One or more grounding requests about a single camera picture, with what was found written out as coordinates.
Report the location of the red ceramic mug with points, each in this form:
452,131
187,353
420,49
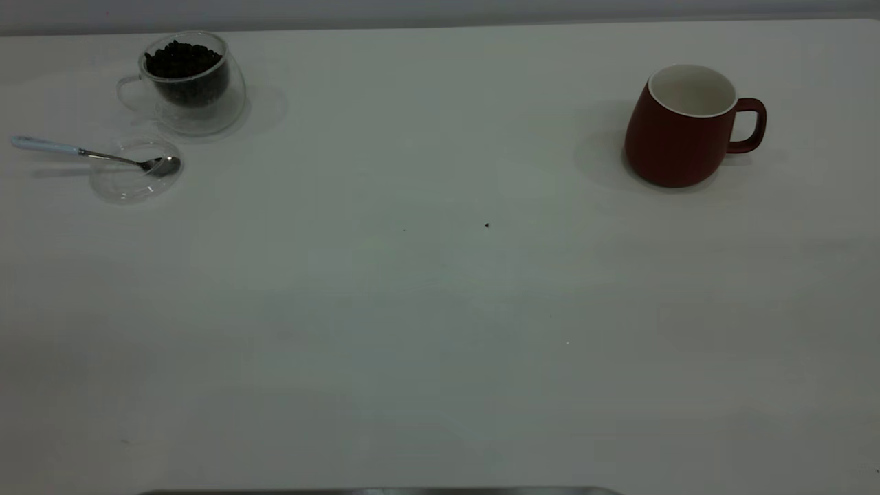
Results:
670,144

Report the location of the clear glass cup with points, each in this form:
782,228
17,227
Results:
206,118

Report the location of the heap of coffee beans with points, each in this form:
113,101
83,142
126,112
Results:
182,62

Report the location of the clear glass saucer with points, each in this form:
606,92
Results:
127,190

